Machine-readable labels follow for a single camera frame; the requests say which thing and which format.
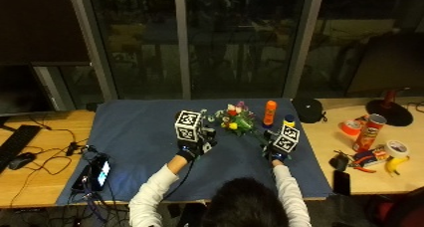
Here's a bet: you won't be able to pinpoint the person's right hand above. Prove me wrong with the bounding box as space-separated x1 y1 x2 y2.
261 129 292 161

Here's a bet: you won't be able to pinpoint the person's left hand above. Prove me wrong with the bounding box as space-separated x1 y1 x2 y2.
176 126 217 162

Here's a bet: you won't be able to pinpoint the colourful flower bouquet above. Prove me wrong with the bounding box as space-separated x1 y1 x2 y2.
212 101 271 145

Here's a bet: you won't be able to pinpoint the white marker cube right glove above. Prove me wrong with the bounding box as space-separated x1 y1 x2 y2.
271 123 301 153

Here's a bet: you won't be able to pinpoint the white marker cube glove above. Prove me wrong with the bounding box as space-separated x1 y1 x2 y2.
271 123 301 153
174 110 204 142

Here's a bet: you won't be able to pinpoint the white marker cube left glove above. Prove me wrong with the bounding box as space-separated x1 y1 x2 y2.
174 110 204 142

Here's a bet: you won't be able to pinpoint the small blue yellow bottle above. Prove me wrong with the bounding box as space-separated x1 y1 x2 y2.
281 113 296 128

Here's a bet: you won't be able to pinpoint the orange glue stick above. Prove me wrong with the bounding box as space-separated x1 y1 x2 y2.
260 100 277 128

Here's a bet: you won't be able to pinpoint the black cap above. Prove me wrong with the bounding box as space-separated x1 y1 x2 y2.
289 97 328 124

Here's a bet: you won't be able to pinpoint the blue table cloth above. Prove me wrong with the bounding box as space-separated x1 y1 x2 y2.
55 98 333 207

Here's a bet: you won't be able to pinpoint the small black pouch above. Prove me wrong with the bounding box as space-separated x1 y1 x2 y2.
326 150 350 172

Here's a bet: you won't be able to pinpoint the orange tape roll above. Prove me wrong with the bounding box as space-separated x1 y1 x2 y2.
338 118 364 137

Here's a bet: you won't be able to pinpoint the black smartphone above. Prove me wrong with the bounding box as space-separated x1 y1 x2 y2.
332 169 352 197

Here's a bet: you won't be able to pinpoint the red chips can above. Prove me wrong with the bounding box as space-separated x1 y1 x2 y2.
350 113 388 153

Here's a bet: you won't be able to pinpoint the colourful snack packet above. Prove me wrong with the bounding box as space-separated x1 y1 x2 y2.
352 145 392 168

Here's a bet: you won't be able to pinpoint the smartphone with lit screen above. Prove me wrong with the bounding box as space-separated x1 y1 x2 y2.
88 154 112 192

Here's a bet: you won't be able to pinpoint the white tape roll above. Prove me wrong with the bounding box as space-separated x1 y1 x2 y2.
382 139 410 159

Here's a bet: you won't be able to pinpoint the yellow banana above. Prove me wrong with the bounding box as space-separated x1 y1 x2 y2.
384 155 411 177

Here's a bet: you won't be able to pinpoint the black power bank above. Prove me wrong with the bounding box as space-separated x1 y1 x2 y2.
69 164 95 193

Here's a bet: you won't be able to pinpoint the black monitor with red stand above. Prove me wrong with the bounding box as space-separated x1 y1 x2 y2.
345 32 424 127

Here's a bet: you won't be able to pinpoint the red chair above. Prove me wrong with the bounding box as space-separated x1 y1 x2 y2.
373 186 424 227

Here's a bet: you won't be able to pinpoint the black computer mouse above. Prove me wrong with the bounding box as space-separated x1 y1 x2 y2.
7 151 38 171

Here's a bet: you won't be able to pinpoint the black keyboard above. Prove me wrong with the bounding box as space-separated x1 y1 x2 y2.
0 123 43 174

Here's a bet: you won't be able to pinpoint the black glove cable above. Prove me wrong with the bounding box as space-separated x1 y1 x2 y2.
162 157 196 201

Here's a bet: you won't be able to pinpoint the red handled pliers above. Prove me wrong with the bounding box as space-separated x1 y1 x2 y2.
349 153 378 174

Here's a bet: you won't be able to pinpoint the black cables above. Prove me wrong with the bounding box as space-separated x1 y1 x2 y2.
9 113 116 221

